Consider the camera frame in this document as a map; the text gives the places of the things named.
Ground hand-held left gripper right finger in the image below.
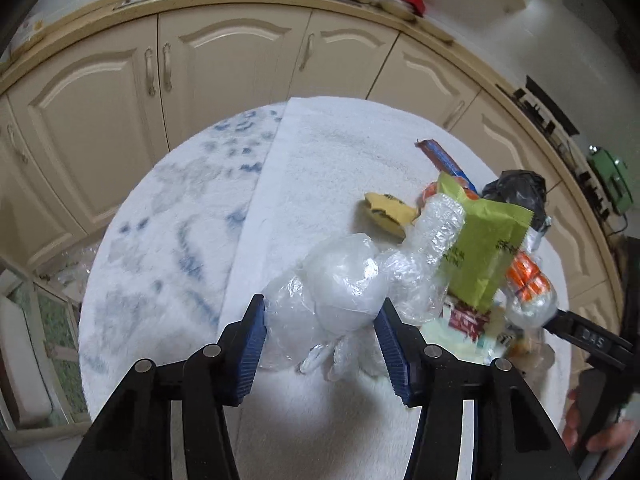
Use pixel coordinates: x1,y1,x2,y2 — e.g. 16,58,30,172
375,297,583,480

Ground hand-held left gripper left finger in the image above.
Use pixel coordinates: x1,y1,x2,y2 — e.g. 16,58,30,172
62,294,267,480

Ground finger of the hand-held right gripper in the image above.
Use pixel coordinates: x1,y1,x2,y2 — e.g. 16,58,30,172
542,309,636,376

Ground red white green packet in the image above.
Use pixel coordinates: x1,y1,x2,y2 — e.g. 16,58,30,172
420,302,516,363

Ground clear plastic bag bundle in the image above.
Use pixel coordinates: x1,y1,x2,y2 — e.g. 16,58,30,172
260,232,392,382

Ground clear plastic wrap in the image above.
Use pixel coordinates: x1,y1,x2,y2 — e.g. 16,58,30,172
375,192,468,325

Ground green snack packet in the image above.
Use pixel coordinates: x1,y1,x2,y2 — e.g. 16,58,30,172
434,172,535,313

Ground black plastic bag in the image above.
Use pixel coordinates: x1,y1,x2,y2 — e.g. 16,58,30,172
481,170,551,235

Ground person's right hand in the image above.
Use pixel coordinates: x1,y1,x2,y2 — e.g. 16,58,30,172
562,392,640,455

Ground blue patterned white cloth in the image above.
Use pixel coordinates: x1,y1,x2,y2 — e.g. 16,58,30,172
77,102,288,423

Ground golden yellow wrapper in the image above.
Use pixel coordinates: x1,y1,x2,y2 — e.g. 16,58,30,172
362,191,419,237

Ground green countertop appliance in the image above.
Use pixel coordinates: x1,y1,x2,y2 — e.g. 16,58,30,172
587,144,635,217

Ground blue brown snack wrapper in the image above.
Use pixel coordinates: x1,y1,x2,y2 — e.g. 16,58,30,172
415,139,479,194

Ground black gas stove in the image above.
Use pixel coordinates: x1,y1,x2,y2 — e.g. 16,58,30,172
500,76,582,137

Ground cream kitchen base cabinets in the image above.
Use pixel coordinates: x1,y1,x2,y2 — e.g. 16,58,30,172
0,0,623,351

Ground white metal frame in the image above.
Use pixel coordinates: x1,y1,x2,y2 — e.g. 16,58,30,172
0,257,87,433

